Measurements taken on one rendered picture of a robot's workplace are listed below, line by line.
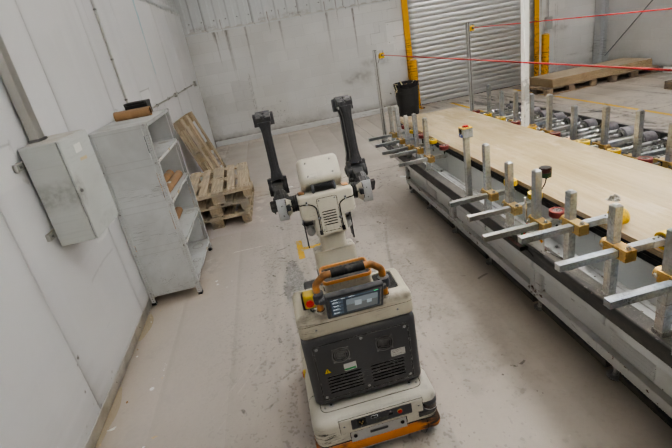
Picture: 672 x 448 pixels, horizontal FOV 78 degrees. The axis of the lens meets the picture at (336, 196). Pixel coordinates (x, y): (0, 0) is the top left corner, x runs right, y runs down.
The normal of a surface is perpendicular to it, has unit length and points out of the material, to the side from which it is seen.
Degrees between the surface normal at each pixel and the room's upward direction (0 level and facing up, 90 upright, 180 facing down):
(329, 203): 82
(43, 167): 90
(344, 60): 90
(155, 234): 90
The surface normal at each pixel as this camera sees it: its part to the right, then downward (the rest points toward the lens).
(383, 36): 0.18, 0.33
